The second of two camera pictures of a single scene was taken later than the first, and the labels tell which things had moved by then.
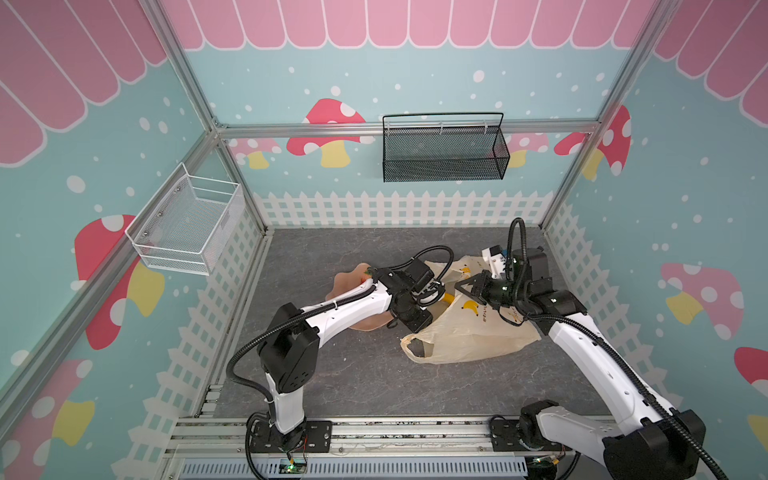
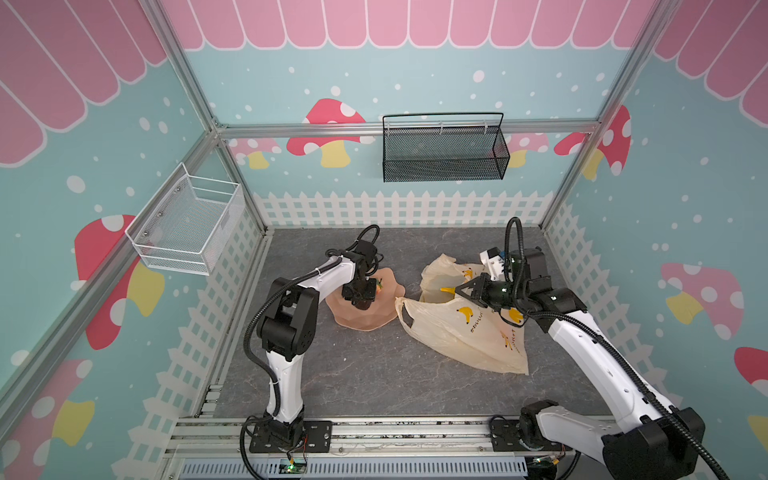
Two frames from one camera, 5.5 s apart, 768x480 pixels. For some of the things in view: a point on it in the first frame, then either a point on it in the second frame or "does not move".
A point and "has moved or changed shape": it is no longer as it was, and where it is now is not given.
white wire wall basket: x=190 y=224 does not move
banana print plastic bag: x=463 y=328 has moved or changed shape
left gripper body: x=413 y=316 -> x=360 y=289
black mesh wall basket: x=438 y=147 does not move
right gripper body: x=486 y=288 does not move
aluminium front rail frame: x=215 y=447 does not move
